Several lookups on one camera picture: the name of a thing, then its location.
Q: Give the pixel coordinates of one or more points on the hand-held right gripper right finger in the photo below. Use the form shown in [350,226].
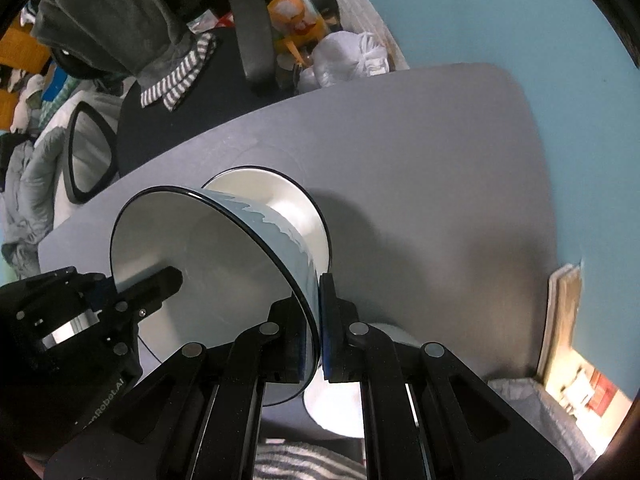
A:
[327,340]

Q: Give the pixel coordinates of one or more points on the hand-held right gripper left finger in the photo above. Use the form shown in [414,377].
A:
[303,360]

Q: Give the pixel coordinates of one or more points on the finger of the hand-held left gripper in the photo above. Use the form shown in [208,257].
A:
[160,285]
[102,287]

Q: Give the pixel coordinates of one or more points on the white bowl blue wave pattern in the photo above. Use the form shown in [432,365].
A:
[280,205]
[210,270]
[332,410]

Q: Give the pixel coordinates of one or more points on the grey striped clothing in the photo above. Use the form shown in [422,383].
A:
[300,462]

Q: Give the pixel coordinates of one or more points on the grey duvet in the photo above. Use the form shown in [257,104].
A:
[30,180]

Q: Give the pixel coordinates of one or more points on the black office chair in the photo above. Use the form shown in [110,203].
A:
[215,100]

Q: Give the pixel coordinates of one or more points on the beige clothes pile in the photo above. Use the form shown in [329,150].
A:
[25,105]

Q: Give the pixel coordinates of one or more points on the blue flat box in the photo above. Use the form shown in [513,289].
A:
[57,84]

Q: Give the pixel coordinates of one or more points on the wooden board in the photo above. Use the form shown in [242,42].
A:
[560,310]

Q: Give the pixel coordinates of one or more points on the grey quilt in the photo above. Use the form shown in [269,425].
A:
[550,425]

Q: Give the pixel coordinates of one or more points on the orange wooden wardrobe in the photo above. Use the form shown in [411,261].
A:
[22,47]

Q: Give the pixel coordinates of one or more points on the dark grey hoodie striped hem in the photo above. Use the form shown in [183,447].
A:
[110,20]

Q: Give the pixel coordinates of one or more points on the orange cabinet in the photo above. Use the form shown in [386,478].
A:
[595,390]

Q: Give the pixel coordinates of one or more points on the red checkered cloth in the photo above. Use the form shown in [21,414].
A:
[227,20]

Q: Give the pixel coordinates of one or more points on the white knotted bag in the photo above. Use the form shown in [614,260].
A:
[350,57]

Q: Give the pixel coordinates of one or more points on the orange printed bag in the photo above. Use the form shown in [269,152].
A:
[295,15]

